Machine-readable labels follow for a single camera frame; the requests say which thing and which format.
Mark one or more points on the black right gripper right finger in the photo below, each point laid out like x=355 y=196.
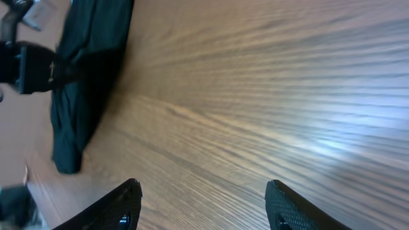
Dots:
x=288 y=210

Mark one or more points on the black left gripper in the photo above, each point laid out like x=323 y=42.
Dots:
x=28 y=67

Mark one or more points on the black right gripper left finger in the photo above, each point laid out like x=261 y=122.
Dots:
x=118 y=210

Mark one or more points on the black mesh shirt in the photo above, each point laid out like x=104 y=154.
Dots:
x=94 y=40

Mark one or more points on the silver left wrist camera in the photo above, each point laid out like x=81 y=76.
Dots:
x=37 y=15

